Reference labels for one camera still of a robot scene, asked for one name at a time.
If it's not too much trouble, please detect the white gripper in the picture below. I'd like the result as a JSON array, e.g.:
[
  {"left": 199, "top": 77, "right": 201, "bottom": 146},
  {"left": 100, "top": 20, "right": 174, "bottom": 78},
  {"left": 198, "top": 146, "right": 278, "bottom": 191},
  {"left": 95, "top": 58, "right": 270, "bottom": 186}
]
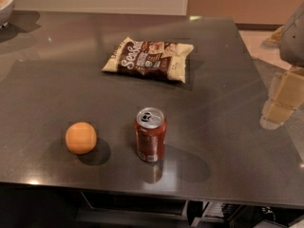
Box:
[{"left": 259, "top": 3, "right": 304, "bottom": 130}]

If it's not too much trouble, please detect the red coke can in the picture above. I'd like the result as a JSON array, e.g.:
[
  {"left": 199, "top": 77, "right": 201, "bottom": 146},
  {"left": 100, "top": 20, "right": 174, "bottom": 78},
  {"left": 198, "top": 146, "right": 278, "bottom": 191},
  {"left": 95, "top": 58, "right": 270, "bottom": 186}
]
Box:
[{"left": 135, "top": 107, "right": 167, "bottom": 162}]

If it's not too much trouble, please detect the brown chip bag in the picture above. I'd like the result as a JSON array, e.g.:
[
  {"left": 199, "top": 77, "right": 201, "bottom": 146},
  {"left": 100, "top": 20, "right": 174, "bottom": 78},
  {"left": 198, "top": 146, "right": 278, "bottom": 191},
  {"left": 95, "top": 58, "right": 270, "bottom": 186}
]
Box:
[{"left": 103, "top": 37, "right": 194, "bottom": 83}]

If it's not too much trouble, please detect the orange fruit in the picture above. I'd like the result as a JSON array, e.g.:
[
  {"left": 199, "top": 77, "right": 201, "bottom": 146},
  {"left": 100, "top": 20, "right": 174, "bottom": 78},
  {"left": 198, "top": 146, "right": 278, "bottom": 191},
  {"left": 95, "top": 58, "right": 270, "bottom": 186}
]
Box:
[{"left": 65, "top": 122, "right": 97, "bottom": 155}]

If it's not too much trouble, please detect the dark drawer under counter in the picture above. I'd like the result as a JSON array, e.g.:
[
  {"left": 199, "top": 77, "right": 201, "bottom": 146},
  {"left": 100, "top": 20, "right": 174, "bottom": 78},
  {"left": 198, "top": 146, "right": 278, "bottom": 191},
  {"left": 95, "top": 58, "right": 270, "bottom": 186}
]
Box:
[{"left": 71, "top": 191, "right": 188, "bottom": 228}]

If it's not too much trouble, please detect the silver fruit bowl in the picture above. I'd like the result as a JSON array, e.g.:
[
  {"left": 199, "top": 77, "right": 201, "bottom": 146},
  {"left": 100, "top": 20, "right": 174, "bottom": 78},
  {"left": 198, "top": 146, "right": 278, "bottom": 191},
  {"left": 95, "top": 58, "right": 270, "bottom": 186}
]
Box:
[{"left": 0, "top": 0, "right": 15, "bottom": 28}]

